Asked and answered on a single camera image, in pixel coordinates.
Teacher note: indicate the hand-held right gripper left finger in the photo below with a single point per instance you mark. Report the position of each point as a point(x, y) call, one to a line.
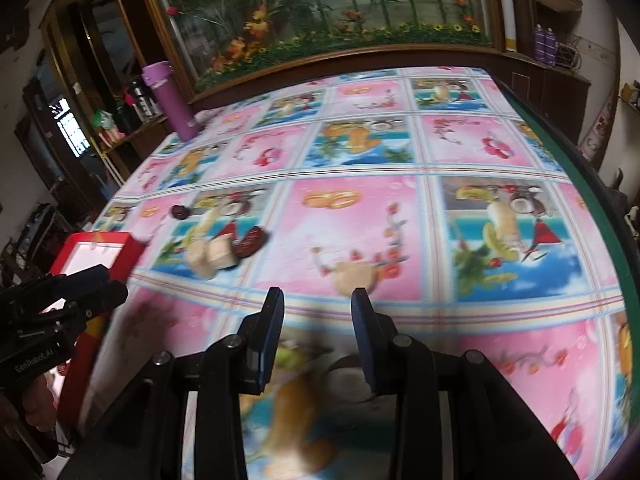
point(270, 345)

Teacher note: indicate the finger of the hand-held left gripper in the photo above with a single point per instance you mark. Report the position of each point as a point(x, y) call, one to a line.
point(105, 297)
point(85, 277)

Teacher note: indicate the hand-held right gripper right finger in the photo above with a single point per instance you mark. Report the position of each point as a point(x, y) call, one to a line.
point(364, 345)

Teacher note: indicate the red box with white inside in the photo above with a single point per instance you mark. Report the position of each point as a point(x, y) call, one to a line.
point(125, 260)

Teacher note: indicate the pale sugarcane piece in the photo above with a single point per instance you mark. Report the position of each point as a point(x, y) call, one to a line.
point(200, 262)
point(222, 255)
point(352, 275)

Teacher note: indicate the red date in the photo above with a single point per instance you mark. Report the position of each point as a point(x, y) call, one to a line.
point(251, 242)
point(180, 212)

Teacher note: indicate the barred window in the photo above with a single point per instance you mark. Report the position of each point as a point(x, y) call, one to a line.
point(72, 132)

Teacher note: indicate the green packet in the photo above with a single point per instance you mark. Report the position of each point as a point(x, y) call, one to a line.
point(104, 119)

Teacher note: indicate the black kettle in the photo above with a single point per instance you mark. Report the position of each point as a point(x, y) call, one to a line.
point(140, 102)

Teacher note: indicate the purple thermos flask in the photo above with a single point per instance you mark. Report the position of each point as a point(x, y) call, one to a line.
point(172, 105)

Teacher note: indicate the pink fruit-print tablecloth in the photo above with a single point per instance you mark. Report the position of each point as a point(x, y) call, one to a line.
point(425, 160)

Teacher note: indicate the green-rimmed table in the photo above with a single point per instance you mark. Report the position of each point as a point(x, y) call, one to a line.
point(605, 220)

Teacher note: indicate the dark wooden cabinet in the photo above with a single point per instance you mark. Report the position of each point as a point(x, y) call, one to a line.
point(550, 95)

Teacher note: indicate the wooden framed flower display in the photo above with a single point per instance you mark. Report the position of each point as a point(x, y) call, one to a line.
point(325, 5)

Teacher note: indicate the purple bottle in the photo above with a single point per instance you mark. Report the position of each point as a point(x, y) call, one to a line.
point(540, 44)
point(551, 45)

